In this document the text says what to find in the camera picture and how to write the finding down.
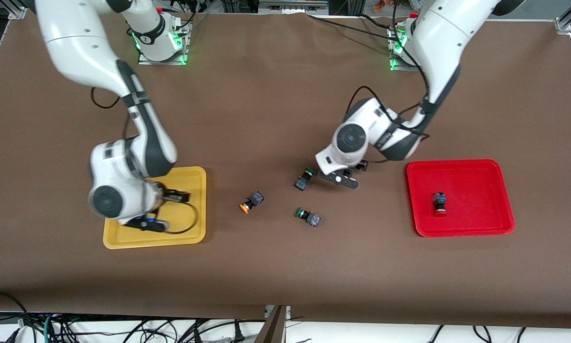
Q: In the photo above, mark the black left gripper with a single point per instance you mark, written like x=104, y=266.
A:
x=361, y=166

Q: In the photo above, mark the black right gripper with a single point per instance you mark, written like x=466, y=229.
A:
x=170, y=195

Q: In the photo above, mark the red push button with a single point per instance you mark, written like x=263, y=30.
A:
x=439, y=204

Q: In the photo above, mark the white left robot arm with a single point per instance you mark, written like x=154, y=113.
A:
x=447, y=28

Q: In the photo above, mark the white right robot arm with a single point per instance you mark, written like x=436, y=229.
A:
x=75, y=38

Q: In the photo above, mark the yellow plastic tray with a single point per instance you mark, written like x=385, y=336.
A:
x=190, y=224

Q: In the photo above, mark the green push button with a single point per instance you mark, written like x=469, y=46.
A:
x=304, y=179
x=308, y=216

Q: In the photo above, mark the yellow push button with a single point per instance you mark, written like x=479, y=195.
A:
x=252, y=202

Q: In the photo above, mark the brown table cover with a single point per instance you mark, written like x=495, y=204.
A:
x=285, y=267

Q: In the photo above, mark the red plastic tray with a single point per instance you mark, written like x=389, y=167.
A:
x=475, y=197

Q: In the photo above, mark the dark table leg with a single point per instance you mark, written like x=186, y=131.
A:
x=272, y=326

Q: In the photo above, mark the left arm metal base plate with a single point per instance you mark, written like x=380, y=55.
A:
x=395, y=47

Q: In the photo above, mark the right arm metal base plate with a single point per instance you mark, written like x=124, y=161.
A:
x=184, y=45

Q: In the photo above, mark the grey metal bracket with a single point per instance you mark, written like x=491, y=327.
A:
x=293, y=6

